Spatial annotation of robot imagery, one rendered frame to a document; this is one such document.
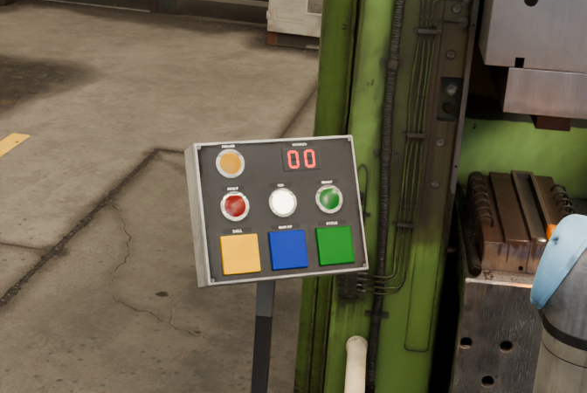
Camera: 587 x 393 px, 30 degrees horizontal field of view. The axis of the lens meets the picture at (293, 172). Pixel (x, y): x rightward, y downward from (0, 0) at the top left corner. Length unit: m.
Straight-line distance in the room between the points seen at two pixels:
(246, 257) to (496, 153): 0.91
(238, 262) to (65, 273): 2.27
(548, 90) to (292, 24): 5.66
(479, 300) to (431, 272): 0.23
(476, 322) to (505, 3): 0.68
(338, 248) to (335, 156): 0.19
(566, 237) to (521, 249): 1.15
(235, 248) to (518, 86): 0.66
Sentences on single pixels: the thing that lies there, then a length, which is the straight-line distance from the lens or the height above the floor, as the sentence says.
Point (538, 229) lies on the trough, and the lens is 2.47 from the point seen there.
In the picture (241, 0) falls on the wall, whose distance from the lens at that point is 8.56.
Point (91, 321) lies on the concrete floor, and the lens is 4.00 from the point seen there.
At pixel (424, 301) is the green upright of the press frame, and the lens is 2.60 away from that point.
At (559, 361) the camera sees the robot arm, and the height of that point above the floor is 1.29.
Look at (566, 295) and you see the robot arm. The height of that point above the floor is 1.38.
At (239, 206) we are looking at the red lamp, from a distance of 2.15.
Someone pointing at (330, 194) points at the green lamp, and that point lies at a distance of 2.22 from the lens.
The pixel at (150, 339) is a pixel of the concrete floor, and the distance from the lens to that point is 3.89.
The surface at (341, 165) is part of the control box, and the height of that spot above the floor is 1.15.
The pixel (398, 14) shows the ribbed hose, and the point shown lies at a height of 1.43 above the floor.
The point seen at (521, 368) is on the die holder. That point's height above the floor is 0.71.
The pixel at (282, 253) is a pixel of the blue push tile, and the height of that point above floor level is 1.00.
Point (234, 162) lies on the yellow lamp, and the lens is 2.16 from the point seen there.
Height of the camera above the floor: 1.91
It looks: 20 degrees down
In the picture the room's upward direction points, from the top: 4 degrees clockwise
